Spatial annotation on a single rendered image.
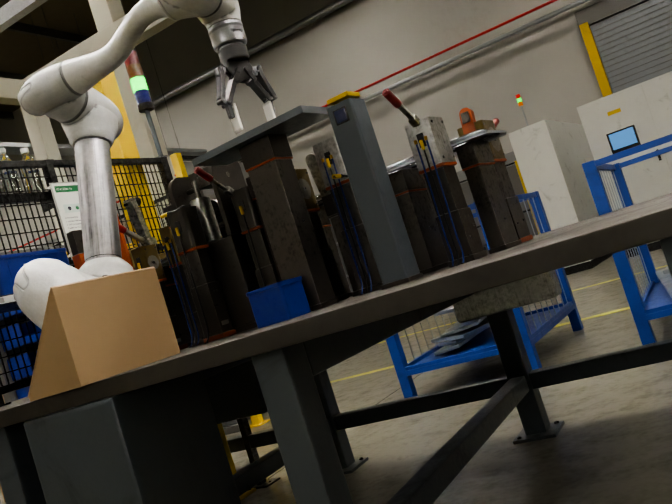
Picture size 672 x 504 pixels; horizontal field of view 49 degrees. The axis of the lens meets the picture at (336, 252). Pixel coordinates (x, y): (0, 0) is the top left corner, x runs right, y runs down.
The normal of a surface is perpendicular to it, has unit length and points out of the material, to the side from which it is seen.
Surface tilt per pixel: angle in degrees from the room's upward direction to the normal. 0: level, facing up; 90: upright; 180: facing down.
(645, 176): 90
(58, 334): 90
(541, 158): 90
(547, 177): 90
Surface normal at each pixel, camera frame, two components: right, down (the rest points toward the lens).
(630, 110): -0.45, 0.10
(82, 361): 0.77, -0.28
